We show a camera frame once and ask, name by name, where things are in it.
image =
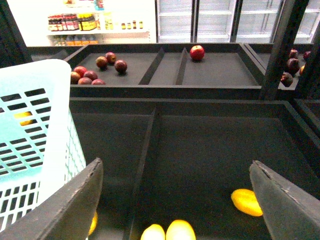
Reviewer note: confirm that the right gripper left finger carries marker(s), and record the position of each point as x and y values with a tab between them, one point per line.
67	214

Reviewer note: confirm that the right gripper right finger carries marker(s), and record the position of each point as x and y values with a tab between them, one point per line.
289	212

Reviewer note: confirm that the white product shelf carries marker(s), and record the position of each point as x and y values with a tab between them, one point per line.
120	21

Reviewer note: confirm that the red apple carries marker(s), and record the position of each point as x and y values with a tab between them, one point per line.
197	53

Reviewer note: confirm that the teal plastic shopping basket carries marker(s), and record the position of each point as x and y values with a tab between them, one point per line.
37	159

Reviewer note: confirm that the black fruit tray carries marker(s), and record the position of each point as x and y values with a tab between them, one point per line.
166	70
204	153

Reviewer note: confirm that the yellow lemon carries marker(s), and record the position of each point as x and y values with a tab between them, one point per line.
22	118

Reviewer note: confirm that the yellow mango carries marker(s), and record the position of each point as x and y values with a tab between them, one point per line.
245	201
153	232
180	230

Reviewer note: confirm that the glass door refrigerator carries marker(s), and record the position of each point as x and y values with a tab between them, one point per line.
218	21

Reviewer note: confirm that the black upper fruit tray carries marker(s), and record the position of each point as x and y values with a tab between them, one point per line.
166	70

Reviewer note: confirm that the black shelf divider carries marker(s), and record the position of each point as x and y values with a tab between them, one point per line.
141	193

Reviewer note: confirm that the black lower fruit tray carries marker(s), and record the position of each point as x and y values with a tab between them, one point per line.
204	153

